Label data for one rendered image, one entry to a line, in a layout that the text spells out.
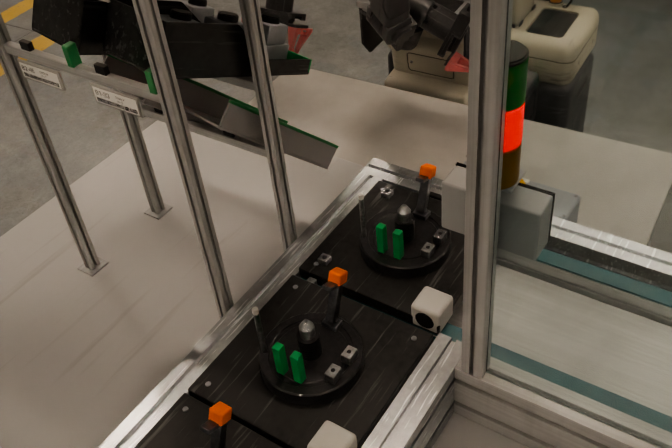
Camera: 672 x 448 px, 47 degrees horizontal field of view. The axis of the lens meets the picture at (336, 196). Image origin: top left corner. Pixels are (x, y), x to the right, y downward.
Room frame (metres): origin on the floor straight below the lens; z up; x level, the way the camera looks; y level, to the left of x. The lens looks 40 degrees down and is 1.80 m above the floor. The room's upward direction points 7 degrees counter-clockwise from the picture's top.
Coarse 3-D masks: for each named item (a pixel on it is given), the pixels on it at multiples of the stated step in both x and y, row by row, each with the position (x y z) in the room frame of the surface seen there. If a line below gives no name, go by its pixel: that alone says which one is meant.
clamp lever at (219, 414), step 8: (216, 408) 0.53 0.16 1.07; (224, 408) 0.53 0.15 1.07; (216, 416) 0.52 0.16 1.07; (224, 416) 0.52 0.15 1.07; (208, 424) 0.51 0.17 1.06; (216, 424) 0.51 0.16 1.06; (224, 424) 0.52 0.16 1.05; (208, 432) 0.50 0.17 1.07; (216, 432) 0.52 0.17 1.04; (224, 432) 0.52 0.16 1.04; (216, 440) 0.51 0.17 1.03; (224, 440) 0.51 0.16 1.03
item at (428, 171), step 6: (420, 168) 0.92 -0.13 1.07; (426, 168) 0.92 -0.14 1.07; (432, 168) 0.92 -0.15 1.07; (420, 174) 0.92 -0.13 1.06; (426, 174) 0.91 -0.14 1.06; (432, 174) 0.91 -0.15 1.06; (420, 180) 0.90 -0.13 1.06; (426, 180) 0.90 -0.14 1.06; (420, 186) 0.91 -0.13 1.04; (426, 186) 0.91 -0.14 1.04; (420, 192) 0.91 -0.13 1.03; (426, 192) 0.91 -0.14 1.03; (420, 198) 0.91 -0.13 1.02; (426, 198) 0.90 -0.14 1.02; (420, 204) 0.90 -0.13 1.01; (426, 204) 0.90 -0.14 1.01; (420, 210) 0.90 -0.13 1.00; (426, 210) 0.90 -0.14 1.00
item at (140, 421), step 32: (352, 192) 1.02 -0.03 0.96; (320, 224) 0.94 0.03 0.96; (288, 256) 0.88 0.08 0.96; (256, 288) 0.82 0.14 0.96; (224, 320) 0.76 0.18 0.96; (192, 352) 0.71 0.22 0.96; (448, 352) 0.66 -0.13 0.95; (160, 384) 0.66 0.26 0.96; (416, 384) 0.61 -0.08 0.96; (448, 384) 0.62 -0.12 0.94; (128, 416) 0.61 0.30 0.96; (160, 416) 0.61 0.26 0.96; (384, 416) 0.57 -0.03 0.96; (416, 416) 0.56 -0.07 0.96; (448, 416) 0.62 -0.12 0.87
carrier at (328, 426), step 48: (288, 288) 0.80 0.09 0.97; (240, 336) 0.72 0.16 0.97; (288, 336) 0.69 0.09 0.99; (336, 336) 0.68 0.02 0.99; (384, 336) 0.69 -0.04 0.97; (432, 336) 0.68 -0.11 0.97; (192, 384) 0.64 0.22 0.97; (240, 384) 0.64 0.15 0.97; (288, 384) 0.61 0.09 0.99; (336, 384) 0.60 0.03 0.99; (384, 384) 0.61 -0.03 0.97; (288, 432) 0.55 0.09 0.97; (336, 432) 0.53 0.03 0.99
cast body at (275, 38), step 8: (264, 16) 1.07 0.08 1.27; (272, 16) 1.08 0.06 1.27; (264, 24) 1.06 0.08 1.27; (272, 24) 1.06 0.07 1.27; (280, 24) 1.07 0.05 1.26; (264, 32) 1.05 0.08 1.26; (272, 32) 1.05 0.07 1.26; (280, 32) 1.06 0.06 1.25; (272, 40) 1.05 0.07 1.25; (280, 40) 1.06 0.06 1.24; (272, 48) 1.05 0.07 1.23; (280, 48) 1.06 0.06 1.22; (288, 48) 1.08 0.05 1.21; (272, 56) 1.05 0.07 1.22; (280, 56) 1.06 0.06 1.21
